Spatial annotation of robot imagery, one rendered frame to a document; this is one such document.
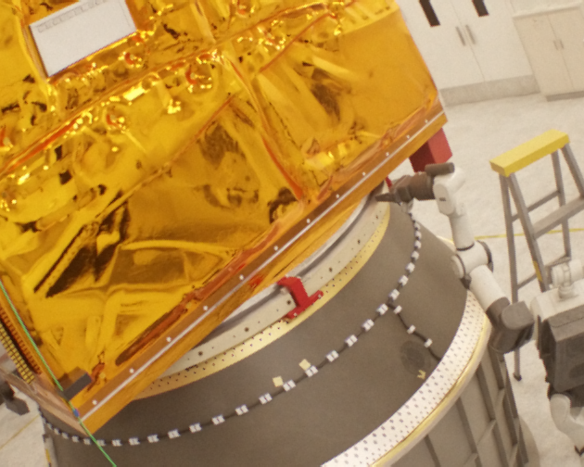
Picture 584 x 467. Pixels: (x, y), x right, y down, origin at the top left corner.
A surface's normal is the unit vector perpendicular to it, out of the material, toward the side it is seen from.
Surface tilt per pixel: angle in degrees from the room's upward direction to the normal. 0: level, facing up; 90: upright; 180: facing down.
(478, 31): 90
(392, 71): 91
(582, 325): 9
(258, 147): 89
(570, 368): 111
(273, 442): 62
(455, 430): 90
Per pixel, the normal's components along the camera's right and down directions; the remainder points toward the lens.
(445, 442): 0.65, -0.01
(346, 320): 0.39, -0.41
